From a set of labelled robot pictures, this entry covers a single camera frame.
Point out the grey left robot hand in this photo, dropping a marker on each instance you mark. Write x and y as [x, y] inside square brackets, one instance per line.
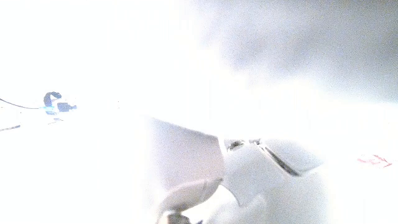
[258, 186]

